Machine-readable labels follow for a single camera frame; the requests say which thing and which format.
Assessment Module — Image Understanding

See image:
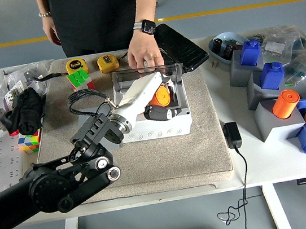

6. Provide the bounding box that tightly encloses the grey-brown mat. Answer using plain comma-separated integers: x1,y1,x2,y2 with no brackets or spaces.
22,36,237,211

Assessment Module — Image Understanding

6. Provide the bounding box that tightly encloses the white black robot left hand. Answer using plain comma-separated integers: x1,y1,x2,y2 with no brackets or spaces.
106,69,184,130

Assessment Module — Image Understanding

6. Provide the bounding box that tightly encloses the light blue bowl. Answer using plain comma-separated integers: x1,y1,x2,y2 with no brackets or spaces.
206,28,253,69

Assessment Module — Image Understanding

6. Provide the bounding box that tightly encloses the black smartwatch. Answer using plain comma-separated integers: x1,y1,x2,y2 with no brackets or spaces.
132,18,158,37

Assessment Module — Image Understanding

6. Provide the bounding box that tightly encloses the yellow tape measure black label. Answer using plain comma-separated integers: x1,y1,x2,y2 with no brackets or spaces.
96,53,121,75

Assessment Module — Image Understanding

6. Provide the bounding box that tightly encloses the clear plastic bags pile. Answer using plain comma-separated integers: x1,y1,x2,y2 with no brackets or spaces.
0,58,59,102

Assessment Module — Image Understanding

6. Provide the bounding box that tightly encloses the black flat device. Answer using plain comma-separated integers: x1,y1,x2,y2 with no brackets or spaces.
151,17,212,77

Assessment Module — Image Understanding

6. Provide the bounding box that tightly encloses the white junction box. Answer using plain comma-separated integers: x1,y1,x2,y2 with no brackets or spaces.
110,72,195,145

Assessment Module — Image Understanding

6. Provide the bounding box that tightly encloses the black power adapter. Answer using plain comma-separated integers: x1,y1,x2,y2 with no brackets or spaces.
221,121,244,151

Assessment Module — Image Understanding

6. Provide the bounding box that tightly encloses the orange cylinder battery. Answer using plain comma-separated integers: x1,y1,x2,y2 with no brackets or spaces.
147,85,173,110
269,87,303,121

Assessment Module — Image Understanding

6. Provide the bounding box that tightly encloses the person's right hand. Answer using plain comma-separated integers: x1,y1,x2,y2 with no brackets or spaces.
41,16,63,47

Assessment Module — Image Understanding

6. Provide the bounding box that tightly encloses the black lanyard strap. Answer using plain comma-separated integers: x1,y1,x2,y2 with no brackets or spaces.
32,71,70,82

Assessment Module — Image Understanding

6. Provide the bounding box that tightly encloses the black adapter cord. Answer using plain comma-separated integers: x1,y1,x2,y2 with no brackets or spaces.
208,144,268,229

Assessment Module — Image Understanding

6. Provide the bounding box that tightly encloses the transparent box lid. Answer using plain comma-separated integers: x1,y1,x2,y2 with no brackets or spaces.
110,61,186,94

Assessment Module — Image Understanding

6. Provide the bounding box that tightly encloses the blue plastic block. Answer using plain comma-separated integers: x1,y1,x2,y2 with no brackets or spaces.
256,60,287,92
237,38,264,68

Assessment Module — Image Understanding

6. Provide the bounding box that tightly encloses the person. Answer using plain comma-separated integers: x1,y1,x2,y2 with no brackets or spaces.
35,0,172,61

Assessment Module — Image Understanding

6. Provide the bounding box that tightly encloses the black capacitor cluster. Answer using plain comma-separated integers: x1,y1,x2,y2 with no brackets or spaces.
222,38,242,59

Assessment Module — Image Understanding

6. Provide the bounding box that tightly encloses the white power strip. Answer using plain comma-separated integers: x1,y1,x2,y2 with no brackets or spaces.
0,127,43,193

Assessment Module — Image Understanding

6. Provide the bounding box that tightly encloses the yellow tape measure round label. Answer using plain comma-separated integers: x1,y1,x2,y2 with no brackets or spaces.
64,56,90,75

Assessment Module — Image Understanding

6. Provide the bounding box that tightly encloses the black folded cloth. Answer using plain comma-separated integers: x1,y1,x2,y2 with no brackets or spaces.
0,86,49,139

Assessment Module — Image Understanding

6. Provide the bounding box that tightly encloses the person's left hand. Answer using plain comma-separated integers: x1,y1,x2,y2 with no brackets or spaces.
123,26,168,76

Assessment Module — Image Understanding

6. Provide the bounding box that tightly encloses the large rubik's cube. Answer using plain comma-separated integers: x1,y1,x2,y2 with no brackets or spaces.
65,67,96,94

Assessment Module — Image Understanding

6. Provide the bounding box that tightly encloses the small rubik's cube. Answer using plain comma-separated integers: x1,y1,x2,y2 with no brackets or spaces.
16,129,45,156

